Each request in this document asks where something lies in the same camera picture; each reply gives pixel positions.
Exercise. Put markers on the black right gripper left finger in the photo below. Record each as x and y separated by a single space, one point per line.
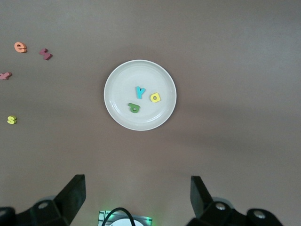
68 207

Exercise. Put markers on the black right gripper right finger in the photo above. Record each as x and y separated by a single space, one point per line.
204 212

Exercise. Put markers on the green letter p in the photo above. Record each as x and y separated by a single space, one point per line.
131 105

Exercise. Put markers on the yellow letter D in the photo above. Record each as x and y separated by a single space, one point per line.
158 97

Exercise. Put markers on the teal letter y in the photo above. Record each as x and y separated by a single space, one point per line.
140 92

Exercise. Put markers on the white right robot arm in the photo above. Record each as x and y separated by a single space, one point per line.
122 223

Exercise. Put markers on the yellow letter s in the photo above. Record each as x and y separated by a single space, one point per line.
11 119

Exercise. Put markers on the beige round plate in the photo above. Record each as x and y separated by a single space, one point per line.
122 80

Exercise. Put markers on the brown table cover sheet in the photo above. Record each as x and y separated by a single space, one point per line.
235 70

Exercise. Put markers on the pink letter f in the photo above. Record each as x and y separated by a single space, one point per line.
5 75

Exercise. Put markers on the orange letter e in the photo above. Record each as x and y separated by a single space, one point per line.
20 50

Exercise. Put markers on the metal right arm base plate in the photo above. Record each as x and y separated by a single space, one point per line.
143 220

